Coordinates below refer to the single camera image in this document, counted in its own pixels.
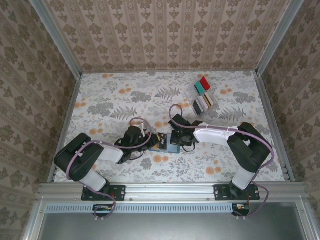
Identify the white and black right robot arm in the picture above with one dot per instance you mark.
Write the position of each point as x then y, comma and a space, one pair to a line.
212, 135

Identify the aluminium corner post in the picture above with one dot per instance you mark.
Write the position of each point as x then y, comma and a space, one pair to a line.
57, 40
278, 37

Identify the aluminium rear rail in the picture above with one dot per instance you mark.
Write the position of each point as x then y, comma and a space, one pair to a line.
170, 72

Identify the blue card holder wallet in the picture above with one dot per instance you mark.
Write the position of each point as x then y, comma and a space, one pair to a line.
173, 149

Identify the aluminium side rail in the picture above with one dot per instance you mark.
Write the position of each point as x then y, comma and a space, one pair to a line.
271, 115
70, 110

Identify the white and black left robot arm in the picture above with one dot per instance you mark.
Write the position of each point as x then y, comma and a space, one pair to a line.
111, 155

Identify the beige striped credit card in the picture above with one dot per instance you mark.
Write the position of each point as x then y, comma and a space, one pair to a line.
209, 100

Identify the red credit card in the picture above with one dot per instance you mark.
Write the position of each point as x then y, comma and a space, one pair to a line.
205, 83

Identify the clear acrylic card stand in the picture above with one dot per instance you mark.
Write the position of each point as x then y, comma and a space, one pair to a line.
212, 111

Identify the grey metal panel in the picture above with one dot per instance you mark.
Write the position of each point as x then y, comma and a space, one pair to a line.
170, 227

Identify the teal credit card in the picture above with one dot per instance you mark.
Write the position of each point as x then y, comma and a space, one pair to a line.
200, 88

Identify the white credit card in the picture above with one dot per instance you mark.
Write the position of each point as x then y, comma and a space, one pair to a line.
203, 103

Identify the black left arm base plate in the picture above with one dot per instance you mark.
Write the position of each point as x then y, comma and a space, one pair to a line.
117, 192

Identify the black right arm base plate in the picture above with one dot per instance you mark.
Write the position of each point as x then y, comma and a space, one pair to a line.
221, 192

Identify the black printed credit card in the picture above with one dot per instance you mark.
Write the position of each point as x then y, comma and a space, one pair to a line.
163, 142

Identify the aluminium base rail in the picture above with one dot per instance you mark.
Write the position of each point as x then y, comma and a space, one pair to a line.
170, 191

